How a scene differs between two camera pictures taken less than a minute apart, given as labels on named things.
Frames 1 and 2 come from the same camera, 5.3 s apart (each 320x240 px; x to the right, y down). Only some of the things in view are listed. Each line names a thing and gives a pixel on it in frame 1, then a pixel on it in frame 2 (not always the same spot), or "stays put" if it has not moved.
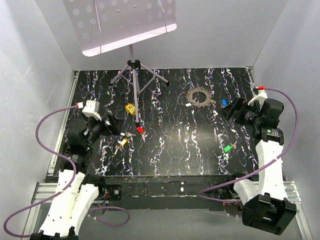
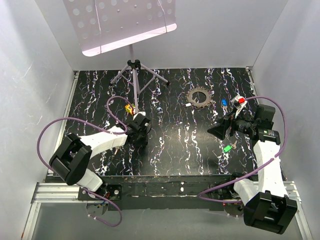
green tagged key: [228, 147] stays put
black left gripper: [114, 128] to [143, 141]
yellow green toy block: [131, 108] stays put
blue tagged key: [223, 103] stays put
